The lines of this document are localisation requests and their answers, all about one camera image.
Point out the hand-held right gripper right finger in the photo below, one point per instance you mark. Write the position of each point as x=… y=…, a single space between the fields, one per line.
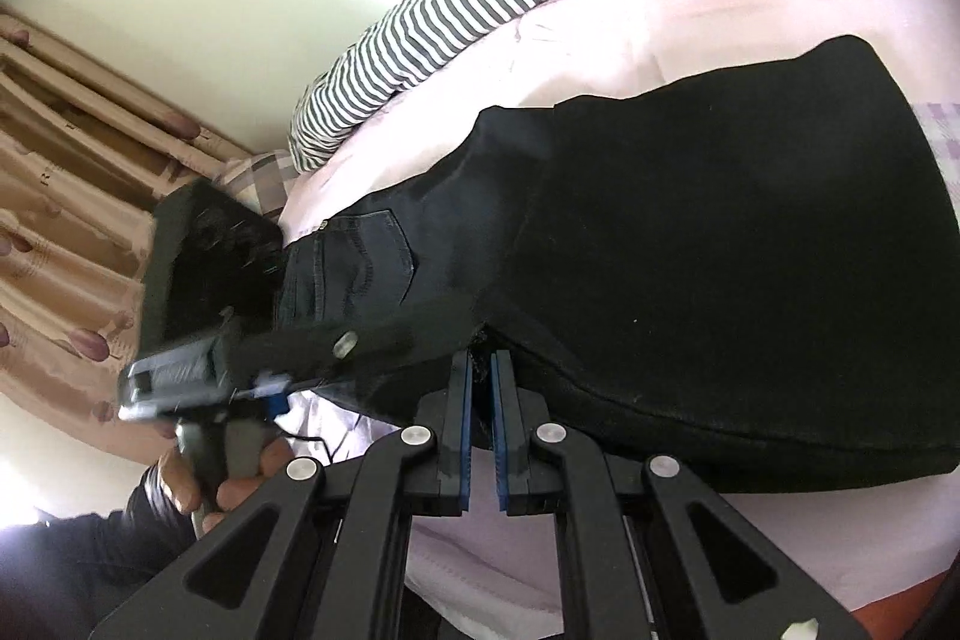
x=499 y=437

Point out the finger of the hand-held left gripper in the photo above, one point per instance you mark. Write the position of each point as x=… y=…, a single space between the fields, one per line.
x=375 y=340

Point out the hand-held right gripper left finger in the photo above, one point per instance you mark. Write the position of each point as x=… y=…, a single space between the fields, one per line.
x=466 y=430

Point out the black pants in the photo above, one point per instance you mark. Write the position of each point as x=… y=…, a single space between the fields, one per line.
x=712 y=235

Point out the person's left hand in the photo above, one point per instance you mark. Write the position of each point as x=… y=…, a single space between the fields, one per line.
x=240 y=490

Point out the plaid pillow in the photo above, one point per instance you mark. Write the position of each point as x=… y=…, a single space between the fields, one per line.
x=255 y=183

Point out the beige patterned curtain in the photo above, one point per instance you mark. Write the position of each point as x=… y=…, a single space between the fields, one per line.
x=67 y=197

